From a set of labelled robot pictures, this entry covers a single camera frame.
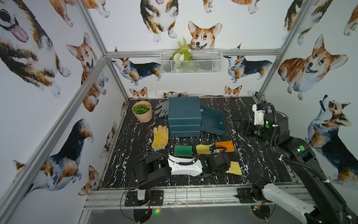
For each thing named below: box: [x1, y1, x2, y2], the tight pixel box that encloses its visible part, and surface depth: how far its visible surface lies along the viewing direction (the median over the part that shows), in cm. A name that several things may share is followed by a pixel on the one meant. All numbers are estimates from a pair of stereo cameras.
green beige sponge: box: [173, 145, 193, 157], surface depth 93 cm
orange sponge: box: [214, 140, 235, 152], surface depth 95 cm
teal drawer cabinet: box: [167, 96, 202, 138], surface depth 87 cm
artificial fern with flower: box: [172, 36, 193, 72], surface depth 86 cm
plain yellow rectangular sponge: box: [225, 161, 243, 176], surface depth 83 cm
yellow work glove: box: [151, 125, 169, 152], surface depth 97 cm
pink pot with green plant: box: [131, 100, 153, 123], surface depth 101 cm
